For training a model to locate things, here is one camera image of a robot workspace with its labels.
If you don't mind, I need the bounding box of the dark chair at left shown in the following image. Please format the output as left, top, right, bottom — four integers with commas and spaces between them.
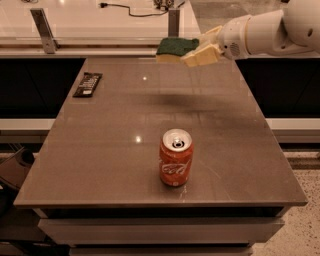
0, 148, 35, 216

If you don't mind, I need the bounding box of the left metal railing bracket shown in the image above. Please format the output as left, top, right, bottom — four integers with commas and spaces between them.
30, 8, 58, 54

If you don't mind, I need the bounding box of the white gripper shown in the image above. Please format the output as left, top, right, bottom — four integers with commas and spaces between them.
181, 15, 251, 67

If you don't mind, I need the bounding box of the red coca-cola can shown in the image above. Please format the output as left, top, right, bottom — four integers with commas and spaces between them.
159, 129, 194, 187

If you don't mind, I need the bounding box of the middle metal railing bracket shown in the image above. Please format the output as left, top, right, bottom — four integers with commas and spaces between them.
168, 8, 180, 37

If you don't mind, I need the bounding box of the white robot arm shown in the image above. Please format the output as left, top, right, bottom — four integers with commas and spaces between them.
181, 0, 320, 67

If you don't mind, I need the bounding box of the green and yellow sponge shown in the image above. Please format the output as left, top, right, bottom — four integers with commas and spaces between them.
156, 37, 199, 63

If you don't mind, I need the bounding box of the metal railing bracket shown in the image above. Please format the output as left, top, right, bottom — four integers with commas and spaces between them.
168, 8, 180, 37
30, 8, 58, 54

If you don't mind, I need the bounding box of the grey table drawer front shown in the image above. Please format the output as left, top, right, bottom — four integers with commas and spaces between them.
38, 217, 284, 246

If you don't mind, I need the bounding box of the black power cable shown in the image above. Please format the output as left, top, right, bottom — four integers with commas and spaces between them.
98, 2, 168, 18

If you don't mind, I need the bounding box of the small device on counter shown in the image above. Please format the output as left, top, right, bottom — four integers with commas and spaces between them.
153, 0, 185, 10

